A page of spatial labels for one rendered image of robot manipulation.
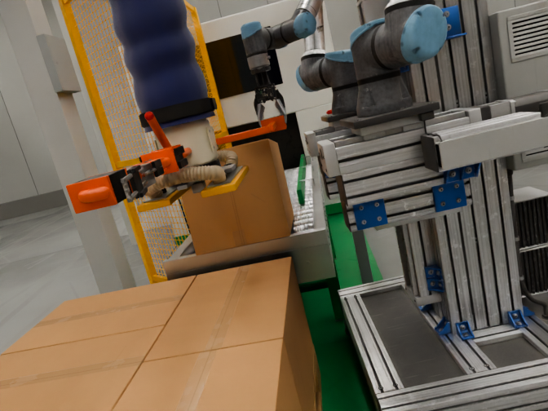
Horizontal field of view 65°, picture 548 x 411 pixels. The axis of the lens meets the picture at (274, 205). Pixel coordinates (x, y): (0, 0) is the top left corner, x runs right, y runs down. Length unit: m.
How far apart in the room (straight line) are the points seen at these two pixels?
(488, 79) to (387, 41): 0.47
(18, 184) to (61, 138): 9.68
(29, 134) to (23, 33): 9.29
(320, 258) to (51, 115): 1.72
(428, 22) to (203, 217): 1.11
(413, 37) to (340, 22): 9.76
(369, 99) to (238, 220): 0.79
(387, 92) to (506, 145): 0.31
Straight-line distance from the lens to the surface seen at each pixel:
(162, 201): 1.24
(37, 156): 12.01
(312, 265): 1.78
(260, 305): 1.37
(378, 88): 1.19
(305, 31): 1.55
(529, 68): 1.50
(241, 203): 1.73
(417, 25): 1.08
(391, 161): 1.20
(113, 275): 2.80
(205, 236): 1.78
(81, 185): 0.77
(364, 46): 1.20
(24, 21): 2.80
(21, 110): 12.08
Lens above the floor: 1.12
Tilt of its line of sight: 13 degrees down
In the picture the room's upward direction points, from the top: 14 degrees counter-clockwise
